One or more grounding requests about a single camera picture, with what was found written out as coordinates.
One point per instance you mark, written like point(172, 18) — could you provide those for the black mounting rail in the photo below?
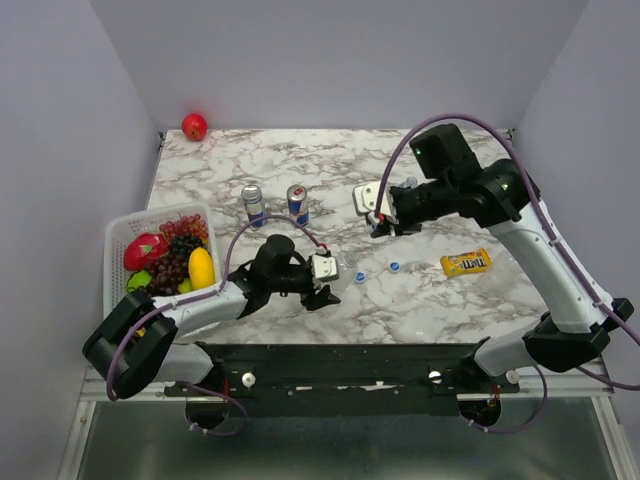
point(349, 380)

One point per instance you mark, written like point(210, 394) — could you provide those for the green lime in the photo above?
point(185, 286)

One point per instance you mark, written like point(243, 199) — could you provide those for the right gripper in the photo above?
point(400, 226)

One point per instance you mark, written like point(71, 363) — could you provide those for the yellow mango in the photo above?
point(201, 269)

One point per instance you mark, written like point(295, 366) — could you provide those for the blue labelled plastic bottle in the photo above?
point(409, 182)

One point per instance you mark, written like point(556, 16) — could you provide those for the white fruit basket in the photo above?
point(117, 250)

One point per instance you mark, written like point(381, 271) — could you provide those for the red grape bunch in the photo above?
point(185, 226)

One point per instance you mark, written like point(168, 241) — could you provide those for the red dragon fruit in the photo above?
point(145, 249)

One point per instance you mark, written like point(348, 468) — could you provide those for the dark purple grape bunch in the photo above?
point(167, 274)

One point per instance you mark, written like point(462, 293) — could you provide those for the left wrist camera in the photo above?
point(324, 268)

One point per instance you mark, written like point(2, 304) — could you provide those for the green fruit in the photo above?
point(138, 281)

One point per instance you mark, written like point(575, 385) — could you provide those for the black grape bunch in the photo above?
point(184, 245)

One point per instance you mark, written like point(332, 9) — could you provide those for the clear unlabelled plastic bottle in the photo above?
point(348, 264)

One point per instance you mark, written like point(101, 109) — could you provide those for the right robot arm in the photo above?
point(501, 198)

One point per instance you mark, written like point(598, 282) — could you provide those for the upright energy drink can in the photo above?
point(297, 201)

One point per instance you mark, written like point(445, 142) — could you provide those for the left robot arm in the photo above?
point(136, 344)

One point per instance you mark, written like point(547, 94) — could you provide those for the upside-down energy drink can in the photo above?
point(253, 201)

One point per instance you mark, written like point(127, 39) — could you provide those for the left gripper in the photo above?
point(323, 298)

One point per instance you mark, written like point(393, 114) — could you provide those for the yellow candy bag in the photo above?
point(473, 262)

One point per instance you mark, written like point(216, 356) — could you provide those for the red apple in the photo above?
point(194, 126)

